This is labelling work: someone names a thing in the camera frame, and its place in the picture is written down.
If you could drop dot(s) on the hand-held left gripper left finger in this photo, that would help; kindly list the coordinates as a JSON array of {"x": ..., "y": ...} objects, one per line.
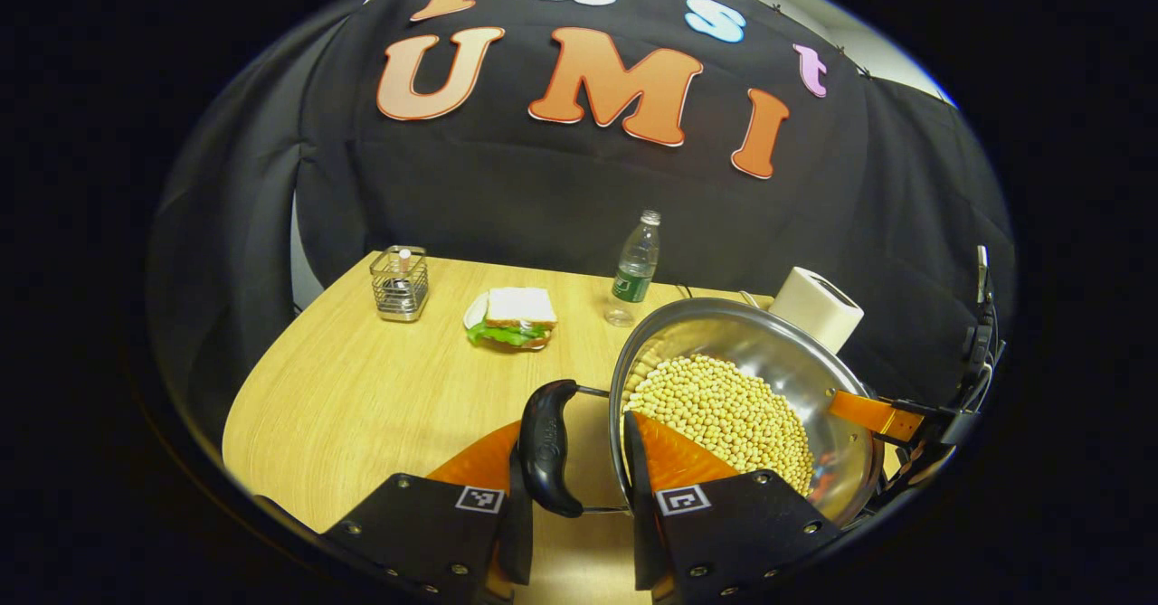
[{"x": 517, "y": 533}]

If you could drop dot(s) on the pile of soybeans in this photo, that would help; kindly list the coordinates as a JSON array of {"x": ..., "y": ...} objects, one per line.
[{"x": 724, "y": 406}]

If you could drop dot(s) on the stainless steel pot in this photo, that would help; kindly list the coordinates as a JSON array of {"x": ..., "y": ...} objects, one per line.
[{"x": 778, "y": 352}]

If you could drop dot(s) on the clear plastic water bottle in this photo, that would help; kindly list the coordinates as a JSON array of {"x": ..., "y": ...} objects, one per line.
[{"x": 633, "y": 270}]

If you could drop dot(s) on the white toaster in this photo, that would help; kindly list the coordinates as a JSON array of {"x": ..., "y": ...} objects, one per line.
[{"x": 814, "y": 307}]

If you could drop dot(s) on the small white plate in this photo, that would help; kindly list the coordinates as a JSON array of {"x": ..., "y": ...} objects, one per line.
[{"x": 472, "y": 313}]

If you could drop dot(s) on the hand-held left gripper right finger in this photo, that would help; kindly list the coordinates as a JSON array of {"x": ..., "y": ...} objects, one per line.
[{"x": 644, "y": 533}]

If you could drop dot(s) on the sandwich with lettuce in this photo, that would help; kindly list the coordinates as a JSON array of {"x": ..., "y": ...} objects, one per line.
[{"x": 520, "y": 305}]

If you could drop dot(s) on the black backdrop cloth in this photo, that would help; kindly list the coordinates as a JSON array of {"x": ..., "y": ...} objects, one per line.
[{"x": 543, "y": 198}]

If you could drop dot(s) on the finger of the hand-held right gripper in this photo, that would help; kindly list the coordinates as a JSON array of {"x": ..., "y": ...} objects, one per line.
[{"x": 873, "y": 413}]

